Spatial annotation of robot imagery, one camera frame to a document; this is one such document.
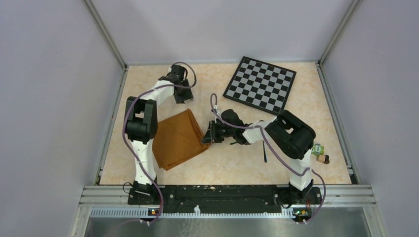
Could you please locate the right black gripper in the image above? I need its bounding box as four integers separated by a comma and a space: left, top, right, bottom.
201, 120, 235, 144

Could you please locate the brown cloth napkin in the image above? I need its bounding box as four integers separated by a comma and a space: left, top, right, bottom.
153, 109, 210, 170

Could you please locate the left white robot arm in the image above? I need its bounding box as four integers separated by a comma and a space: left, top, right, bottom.
123, 62, 197, 204

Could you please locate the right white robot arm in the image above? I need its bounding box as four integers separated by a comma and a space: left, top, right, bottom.
201, 109, 316, 203

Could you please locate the iridescent spoon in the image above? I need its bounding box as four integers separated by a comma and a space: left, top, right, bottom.
262, 142, 267, 163

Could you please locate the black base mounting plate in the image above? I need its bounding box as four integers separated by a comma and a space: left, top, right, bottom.
127, 185, 322, 214

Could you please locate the black grey checkerboard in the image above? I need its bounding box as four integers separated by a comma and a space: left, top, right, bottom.
223, 56, 296, 116

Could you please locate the green owl toy block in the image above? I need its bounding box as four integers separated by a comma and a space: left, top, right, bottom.
311, 143, 325, 156

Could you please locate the small brown wooden block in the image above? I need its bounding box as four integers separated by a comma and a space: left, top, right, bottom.
316, 155, 330, 164

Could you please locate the white slotted cable duct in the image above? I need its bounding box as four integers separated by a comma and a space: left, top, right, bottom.
90, 207, 295, 219

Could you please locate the aluminium frame rail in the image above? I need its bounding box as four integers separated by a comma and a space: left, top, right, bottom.
79, 185, 128, 207

